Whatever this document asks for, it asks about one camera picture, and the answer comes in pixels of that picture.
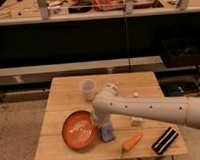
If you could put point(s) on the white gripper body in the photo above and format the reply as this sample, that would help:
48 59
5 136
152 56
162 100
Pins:
99 120

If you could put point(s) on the orange ceramic bowl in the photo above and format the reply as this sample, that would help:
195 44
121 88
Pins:
77 130

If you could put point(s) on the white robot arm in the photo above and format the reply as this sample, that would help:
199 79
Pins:
178 110

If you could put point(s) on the blue sponge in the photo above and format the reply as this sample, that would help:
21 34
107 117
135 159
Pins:
107 133

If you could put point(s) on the clear plastic cup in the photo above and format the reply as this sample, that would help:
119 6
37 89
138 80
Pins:
88 89

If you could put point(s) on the wooden table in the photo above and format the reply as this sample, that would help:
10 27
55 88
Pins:
65 98

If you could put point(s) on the orange toy carrot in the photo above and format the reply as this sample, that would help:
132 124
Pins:
130 142

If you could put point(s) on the long wooden shelf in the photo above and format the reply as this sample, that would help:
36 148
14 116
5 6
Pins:
44 73

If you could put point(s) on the black white striped eraser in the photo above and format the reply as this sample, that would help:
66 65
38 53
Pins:
164 141

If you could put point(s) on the black storage bin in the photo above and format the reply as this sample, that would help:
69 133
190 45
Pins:
180 52

